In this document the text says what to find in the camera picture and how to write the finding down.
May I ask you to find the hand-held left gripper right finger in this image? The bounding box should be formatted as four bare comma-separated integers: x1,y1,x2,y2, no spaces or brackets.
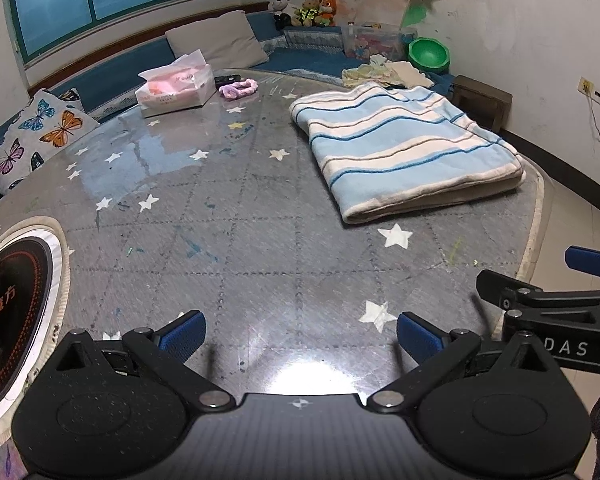
367,311,556,413

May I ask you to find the large butterfly print pillow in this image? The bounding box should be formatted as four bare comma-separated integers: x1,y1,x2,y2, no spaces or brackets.
0,89,101,200

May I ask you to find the round induction cooker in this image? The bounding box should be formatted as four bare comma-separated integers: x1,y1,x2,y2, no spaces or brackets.
0,216,70,429

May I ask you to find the round table grey star cover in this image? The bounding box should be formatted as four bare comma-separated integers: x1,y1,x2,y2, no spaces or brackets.
0,67,546,480

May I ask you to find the pink scrunchie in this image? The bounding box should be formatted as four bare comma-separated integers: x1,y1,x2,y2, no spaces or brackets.
218,78,259,99

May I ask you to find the pile of cream clothes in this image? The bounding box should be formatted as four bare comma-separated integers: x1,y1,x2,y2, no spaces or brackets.
341,55,435,90

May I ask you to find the beige pillow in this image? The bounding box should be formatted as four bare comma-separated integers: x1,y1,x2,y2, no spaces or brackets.
165,10,270,74

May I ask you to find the panda plush toy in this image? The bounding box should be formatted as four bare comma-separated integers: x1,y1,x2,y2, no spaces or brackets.
268,0,295,30

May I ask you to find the bear plush toy yellow vest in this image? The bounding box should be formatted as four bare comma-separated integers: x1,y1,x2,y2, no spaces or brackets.
292,0,321,28

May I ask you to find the clear plastic storage box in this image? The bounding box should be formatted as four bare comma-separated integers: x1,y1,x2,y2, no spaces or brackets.
342,21,418,60

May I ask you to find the green plastic bowl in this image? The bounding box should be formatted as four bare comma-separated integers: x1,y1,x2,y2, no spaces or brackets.
407,37,452,74

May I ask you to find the blue bench sofa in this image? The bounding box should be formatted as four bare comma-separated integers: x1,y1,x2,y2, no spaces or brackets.
0,10,453,211

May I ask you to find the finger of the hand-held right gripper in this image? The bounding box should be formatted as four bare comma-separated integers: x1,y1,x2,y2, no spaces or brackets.
476,269,600,332
565,246,600,282

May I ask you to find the blue white striped towel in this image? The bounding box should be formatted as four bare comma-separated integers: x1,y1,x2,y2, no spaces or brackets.
288,82,527,225

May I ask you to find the pink tissue pack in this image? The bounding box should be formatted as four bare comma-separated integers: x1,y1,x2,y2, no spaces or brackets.
135,49,216,119

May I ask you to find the small brown wooden stool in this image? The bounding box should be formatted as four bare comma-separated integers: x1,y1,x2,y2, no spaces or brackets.
452,75,514,132

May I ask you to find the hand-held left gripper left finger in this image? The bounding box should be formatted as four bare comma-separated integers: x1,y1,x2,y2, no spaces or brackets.
52,310,236,413

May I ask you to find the white wall socket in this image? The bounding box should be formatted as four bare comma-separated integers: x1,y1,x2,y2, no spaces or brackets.
578,77,600,106

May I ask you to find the orange fox plush toy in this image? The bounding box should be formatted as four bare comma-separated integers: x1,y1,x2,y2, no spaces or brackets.
314,0,339,28

